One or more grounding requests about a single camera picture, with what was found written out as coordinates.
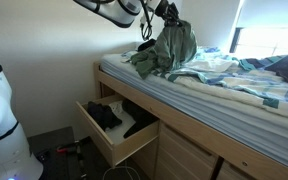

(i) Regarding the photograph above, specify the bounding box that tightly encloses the dark navy clothing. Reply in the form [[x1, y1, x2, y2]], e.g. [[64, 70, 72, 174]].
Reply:
[[87, 101, 122, 131]]

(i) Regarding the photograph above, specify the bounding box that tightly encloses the blue striped mattress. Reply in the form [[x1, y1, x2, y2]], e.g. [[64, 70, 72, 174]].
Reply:
[[99, 54, 288, 167]]

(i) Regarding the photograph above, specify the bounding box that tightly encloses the closed wood drawer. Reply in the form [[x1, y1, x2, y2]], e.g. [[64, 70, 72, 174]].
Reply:
[[155, 124, 217, 180]]

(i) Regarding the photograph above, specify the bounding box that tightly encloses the light wood bed frame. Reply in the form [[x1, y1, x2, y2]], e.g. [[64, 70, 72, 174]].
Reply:
[[93, 62, 288, 180]]

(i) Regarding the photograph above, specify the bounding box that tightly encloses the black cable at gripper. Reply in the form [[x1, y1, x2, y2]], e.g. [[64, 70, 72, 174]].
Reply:
[[139, 0, 154, 42]]

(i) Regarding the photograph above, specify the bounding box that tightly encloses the grey green clothing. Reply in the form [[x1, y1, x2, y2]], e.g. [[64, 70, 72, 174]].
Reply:
[[130, 20, 197, 79]]

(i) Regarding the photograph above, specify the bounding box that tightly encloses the white cable on floor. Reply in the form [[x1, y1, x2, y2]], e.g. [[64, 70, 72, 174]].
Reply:
[[102, 161, 142, 180]]

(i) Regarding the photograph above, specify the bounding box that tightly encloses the window with bright light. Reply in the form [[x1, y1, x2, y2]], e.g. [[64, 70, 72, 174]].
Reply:
[[230, 0, 288, 58]]

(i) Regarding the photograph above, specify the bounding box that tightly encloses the blue checked blanket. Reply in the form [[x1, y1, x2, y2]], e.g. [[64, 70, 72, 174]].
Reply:
[[123, 48, 288, 117]]

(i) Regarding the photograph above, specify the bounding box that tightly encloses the open light wood drawer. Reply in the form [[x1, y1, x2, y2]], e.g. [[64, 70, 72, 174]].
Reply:
[[76, 95, 159, 168]]

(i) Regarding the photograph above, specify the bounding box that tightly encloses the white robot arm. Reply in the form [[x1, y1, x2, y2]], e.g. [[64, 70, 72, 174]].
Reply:
[[73, 0, 179, 28]]

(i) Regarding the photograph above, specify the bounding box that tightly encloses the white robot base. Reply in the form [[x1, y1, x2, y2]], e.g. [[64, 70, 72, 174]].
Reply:
[[0, 65, 43, 180]]

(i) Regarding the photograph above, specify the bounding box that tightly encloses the red black tool on floor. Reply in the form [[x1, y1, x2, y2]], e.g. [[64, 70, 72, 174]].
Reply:
[[56, 141, 83, 154]]

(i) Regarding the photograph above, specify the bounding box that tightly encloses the black clothing in drawer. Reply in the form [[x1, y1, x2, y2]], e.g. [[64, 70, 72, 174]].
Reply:
[[122, 99, 158, 138]]

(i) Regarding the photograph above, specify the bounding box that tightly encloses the white clothing in drawer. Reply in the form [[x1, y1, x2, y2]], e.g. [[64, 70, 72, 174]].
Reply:
[[109, 101, 123, 115]]

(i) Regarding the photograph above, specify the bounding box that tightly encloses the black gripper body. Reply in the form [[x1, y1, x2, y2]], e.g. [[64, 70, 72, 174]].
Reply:
[[154, 0, 179, 27]]

